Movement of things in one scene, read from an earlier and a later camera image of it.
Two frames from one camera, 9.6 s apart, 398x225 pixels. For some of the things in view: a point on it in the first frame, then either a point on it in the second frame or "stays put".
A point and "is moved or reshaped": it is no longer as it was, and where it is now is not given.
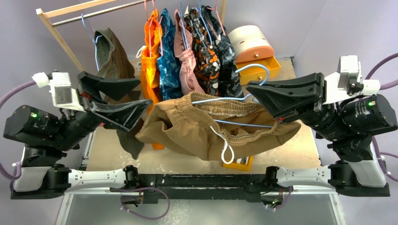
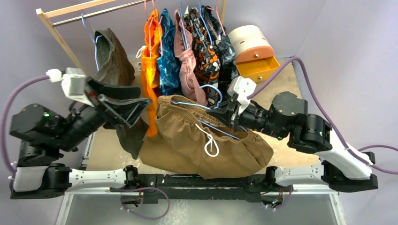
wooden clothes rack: [43, 13] stays put
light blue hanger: [94, 41] stays put
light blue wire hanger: [239, 100] to [202, 106]
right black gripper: [320, 97] to [234, 115]
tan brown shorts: [211, 127] is moved or reshaped
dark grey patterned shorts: [230, 86] stays put
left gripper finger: [123, 114] stays put
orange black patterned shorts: [207, 59] stays put
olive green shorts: [114, 60] stays put
